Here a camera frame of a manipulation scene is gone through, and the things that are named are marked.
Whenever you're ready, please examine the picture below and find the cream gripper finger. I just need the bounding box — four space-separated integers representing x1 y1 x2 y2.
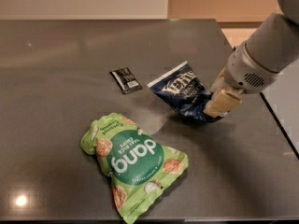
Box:
204 88 243 118
209 70 226 93

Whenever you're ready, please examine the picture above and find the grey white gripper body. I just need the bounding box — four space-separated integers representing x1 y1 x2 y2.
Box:
223 42 279 93

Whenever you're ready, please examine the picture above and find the blue kettle chip bag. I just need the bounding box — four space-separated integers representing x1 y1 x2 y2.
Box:
148 62 226 122

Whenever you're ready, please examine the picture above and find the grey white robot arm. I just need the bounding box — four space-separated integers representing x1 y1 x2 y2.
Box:
204 0 299 118

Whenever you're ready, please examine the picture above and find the green dang rice chip bag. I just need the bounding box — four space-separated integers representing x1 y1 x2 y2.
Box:
80 113 189 224

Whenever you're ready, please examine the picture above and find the small black snack packet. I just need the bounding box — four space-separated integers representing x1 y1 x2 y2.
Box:
110 67 142 94

